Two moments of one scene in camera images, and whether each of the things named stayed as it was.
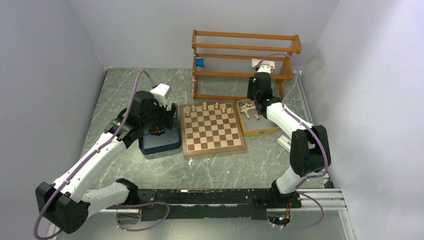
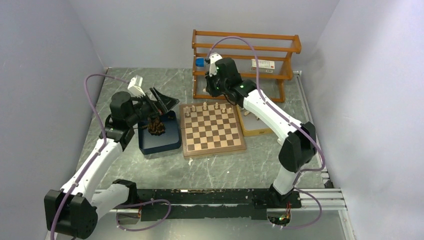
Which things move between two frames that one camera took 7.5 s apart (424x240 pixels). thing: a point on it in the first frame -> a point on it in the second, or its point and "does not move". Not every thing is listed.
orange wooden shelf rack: x=220 y=53 does not move
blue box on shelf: x=199 y=62 does not move
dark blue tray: x=149 y=143 does not move
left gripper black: x=167 y=121 -> x=167 y=103
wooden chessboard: x=212 y=128 does not move
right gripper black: x=249 y=86 -> x=212 y=92
